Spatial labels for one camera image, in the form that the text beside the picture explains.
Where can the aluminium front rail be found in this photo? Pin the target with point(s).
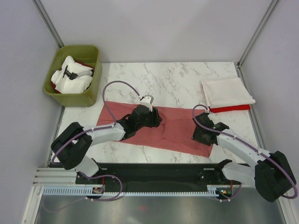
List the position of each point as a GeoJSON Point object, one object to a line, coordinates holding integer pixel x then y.
{"type": "Point", "coordinates": [54, 177]}

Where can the pink t-shirt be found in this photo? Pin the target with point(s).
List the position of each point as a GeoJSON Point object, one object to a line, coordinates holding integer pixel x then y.
{"type": "Point", "coordinates": [174, 133]}

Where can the olive green plastic bin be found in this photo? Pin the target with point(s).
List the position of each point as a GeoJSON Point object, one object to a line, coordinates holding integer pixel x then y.
{"type": "Point", "coordinates": [86, 54]}

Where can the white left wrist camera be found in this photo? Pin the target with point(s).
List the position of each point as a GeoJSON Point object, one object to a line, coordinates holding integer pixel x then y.
{"type": "Point", "coordinates": [147, 101]}

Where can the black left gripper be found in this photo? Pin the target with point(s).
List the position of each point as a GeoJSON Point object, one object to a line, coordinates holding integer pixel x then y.
{"type": "Point", "coordinates": [155, 121]}

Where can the right aluminium frame post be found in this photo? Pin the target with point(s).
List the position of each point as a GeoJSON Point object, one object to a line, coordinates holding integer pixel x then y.
{"type": "Point", "coordinates": [266, 16]}

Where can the folded red t-shirt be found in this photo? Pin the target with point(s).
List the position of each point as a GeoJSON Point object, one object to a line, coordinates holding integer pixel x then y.
{"type": "Point", "coordinates": [230, 108]}

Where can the left aluminium frame post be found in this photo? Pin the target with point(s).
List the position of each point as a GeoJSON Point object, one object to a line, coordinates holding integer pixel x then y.
{"type": "Point", "coordinates": [47, 20]}

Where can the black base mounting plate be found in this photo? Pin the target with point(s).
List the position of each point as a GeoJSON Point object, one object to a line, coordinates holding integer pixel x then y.
{"type": "Point", "coordinates": [155, 177]}

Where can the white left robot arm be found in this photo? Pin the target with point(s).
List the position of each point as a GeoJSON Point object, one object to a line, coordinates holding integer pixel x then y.
{"type": "Point", "coordinates": [71, 146]}

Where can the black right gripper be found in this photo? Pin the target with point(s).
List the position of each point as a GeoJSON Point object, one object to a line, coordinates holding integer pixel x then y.
{"type": "Point", "coordinates": [195, 136]}

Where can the folded cream t-shirt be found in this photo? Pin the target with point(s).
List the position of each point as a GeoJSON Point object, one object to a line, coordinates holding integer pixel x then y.
{"type": "Point", "coordinates": [226, 92]}

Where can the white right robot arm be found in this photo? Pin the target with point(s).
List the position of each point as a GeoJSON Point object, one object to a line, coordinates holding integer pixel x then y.
{"type": "Point", "coordinates": [269, 173]}

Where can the white t-shirt in bin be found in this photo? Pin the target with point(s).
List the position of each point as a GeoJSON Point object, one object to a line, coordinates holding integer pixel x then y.
{"type": "Point", "coordinates": [70, 81]}

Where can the aluminium frame post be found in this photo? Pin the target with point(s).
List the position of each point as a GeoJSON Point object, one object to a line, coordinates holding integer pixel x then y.
{"type": "Point", "coordinates": [266, 16]}
{"type": "Point", "coordinates": [47, 20]}

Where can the white slotted cable duct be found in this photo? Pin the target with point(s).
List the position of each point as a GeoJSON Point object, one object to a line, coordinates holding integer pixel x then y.
{"type": "Point", "coordinates": [210, 191]}

